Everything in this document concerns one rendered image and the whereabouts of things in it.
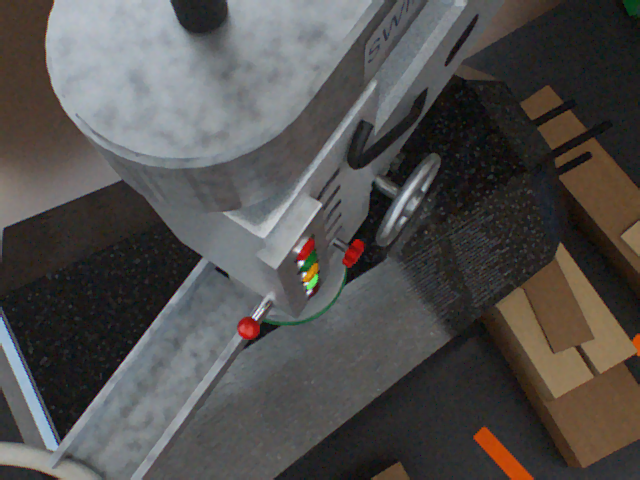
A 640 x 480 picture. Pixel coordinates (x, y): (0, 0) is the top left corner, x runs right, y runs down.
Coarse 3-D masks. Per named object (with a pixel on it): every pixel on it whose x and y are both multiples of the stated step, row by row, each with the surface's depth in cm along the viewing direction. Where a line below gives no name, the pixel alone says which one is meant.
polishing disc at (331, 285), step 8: (336, 264) 136; (336, 272) 136; (344, 272) 136; (232, 280) 136; (328, 280) 136; (336, 280) 136; (248, 288) 136; (320, 288) 135; (328, 288) 135; (336, 288) 135; (256, 296) 135; (320, 296) 135; (328, 296) 135; (312, 304) 135; (320, 304) 135; (328, 304) 135; (272, 312) 135; (280, 312) 135; (304, 312) 134; (312, 312) 134; (272, 320) 134; (280, 320) 134; (288, 320) 134; (296, 320) 134
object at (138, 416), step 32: (192, 288) 114; (224, 288) 116; (160, 320) 111; (192, 320) 115; (224, 320) 115; (160, 352) 114; (192, 352) 114; (224, 352) 109; (128, 384) 112; (160, 384) 112; (192, 384) 112; (96, 416) 109; (128, 416) 111; (160, 416) 111; (192, 416) 110; (64, 448) 106; (96, 448) 110; (128, 448) 110; (160, 448) 105
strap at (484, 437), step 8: (480, 432) 211; (488, 432) 211; (480, 440) 210; (488, 440) 210; (496, 440) 210; (488, 448) 210; (496, 448) 209; (504, 448) 209; (496, 456) 209; (504, 456) 209; (512, 456) 209; (504, 464) 208; (512, 464) 208; (512, 472) 208; (520, 472) 208
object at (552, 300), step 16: (544, 272) 198; (560, 272) 198; (528, 288) 197; (544, 288) 197; (560, 288) 196; (544, 304) 195; (560, 304) 195; (576, 304) 195; (544, 320) 194; (560, 320) 194; (576, 320) 194; (560, 336) 193; (576, 336) 193; (592, 336) 193
